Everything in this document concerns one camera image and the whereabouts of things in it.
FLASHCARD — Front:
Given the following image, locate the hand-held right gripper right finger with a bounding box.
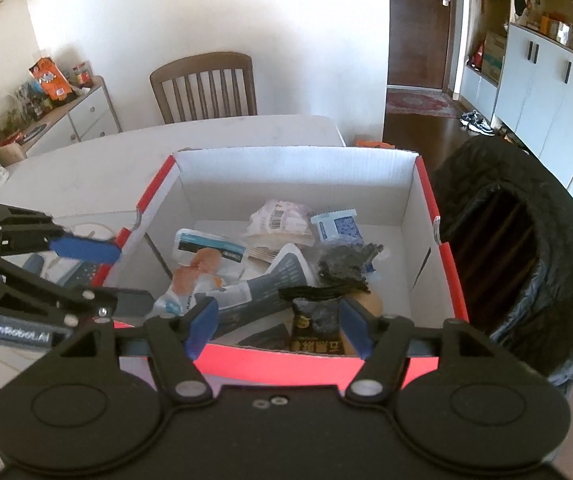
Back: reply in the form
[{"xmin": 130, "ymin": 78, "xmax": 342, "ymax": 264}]
[{"xmin": 339, "ymin": 296, "xmax": 517, "ymax": 403}]

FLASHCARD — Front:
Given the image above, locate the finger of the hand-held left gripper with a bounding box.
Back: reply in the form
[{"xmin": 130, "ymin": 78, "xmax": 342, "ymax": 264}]
[
  {"xmin": 0, "ymin": 200, "xmax": 122, "ymax": 266},
  {"xmin": 0, "ymin": 254, "xmax": 118, "ymax": 330}
]

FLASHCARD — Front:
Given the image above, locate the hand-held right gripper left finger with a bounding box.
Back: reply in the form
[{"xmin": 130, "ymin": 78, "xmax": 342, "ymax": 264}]
[{"xmin": 31, "ymin": 296, "xmax": 220, "ymax": 403}]

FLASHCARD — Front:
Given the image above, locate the peach squishy toy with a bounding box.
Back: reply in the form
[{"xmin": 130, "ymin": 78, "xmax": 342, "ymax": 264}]
[{"xmin": 341, "ymin": 290, "xmax": 385, "ymax": 356}]

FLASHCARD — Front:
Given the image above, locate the black gold-print snack packet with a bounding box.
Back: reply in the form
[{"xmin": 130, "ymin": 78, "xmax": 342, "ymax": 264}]
[{"xmin": 279, "ymin": 282, "xmax": 371, "ymax": 357}]

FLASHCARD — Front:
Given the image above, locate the clear packet orange snack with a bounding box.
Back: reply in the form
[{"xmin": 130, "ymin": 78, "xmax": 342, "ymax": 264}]
[{"xmin": 154, "ymin": 249, "xmax": 227, "ymax": 318}]

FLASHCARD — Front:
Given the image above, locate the white packet dark band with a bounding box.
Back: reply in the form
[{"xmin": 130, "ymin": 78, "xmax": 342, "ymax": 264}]
[{"xmin": 173, "ymin": 229, "xmax": 247, "ymax": 276}]

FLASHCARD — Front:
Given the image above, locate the dark blue white packet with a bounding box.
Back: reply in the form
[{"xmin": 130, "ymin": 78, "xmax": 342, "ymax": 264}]
[{"xmin": 214, "ymin": 242, "xmax": 317, "ymax": 338}]

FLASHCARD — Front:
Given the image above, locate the bundle of wooden sticks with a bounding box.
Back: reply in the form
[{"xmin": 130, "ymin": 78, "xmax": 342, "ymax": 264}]
[{"xmin": 246, "ymin": 246, "xmax": 280, "ymax": 265}]

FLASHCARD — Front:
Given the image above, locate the blue white sachet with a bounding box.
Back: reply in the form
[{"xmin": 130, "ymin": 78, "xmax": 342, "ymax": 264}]
[{"xmin": 311, "ymin": 211, "xmax": 362, "ymax": 247}]

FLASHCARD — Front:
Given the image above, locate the pink white snack packet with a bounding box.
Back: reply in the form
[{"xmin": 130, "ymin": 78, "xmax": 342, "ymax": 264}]
[{"xmin": 247, "ymin": 199, "xmax": 316, "ymax": 247}]

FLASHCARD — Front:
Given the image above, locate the red cardboard box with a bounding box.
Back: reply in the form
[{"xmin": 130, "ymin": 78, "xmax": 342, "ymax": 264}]
[{"xmin": 94, "ymin": 145, "xmax": 470, "ymax": 391}]

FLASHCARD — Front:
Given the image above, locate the white marble desktop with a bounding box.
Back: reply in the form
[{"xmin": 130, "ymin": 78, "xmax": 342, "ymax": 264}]
[{"xmin": 0, "ymin": 115, "xmax": 347, "ymax": 411}]

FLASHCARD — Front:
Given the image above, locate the small cardboard box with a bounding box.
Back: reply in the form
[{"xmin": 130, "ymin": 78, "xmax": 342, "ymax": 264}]
[{"xmin": 0, "ymin": 142, "xmax": 24, "ymax": 167}]

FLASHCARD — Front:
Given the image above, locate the dark blue round tray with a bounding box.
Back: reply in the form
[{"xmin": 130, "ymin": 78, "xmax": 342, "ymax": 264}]
[{"xmin": 16, "ymin": 124, "xmax": 47, "ymax": 142}]

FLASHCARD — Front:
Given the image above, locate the white sideboard cabinet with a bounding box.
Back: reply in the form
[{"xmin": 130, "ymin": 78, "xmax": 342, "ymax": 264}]
[{"xmin": 0, "ymin": 76, "xmax": 122, "ymax": 171}]

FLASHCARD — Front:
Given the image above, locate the row of bottles and jars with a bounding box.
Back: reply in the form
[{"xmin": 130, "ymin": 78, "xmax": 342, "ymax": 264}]
[{"xmin": 0, "ymin": 80, "xmax": 47, "ymax": 146}]

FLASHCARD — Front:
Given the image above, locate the orange snack bag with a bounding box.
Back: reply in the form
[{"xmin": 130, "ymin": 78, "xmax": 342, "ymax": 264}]
[{"xmin": 29, "ymin": 56, "xmax": 74, "ymax": 106}]

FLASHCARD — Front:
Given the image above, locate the orange floor item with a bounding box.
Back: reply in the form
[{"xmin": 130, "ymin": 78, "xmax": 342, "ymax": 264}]
[{"xmin": 355, "ymin": 136, "xmax": 396, "ymax": 150}]

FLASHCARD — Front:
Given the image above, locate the wooden chair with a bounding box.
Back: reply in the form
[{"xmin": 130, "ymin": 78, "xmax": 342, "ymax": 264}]
[{"xmin": 149, "ymin": 51, "xmax": 258, "ymax": 125}]

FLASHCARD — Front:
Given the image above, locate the black padded jacket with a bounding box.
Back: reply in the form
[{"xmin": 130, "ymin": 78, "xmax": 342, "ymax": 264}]
[{"xmin": 429, "ymin": 135, "xmax": 573, "ymax": 388}]

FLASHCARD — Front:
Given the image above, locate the patterned rug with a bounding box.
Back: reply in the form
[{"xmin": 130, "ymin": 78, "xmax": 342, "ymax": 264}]
[{"xmin": 385, "ymin": 89, "xmax": 465, "ymax": 118}]

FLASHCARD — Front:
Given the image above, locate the brown door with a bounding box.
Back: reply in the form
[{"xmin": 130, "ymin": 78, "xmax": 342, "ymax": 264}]
[{"xmin": 387, "ymin": 0, "xmax": 460, "ymax": 92}]

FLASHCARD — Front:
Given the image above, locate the cardboard carton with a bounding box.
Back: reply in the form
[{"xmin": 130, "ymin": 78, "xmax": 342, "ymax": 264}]
[{"xmin": 481, "ymin": 32, "xmax": 508, "ymax": 83}]

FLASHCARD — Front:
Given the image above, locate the grey wall cabinet unit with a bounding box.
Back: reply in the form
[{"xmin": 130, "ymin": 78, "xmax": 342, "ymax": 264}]
[{"xmin": 459, "ymin": 0, "xmax": 573, "ymax": 191}]

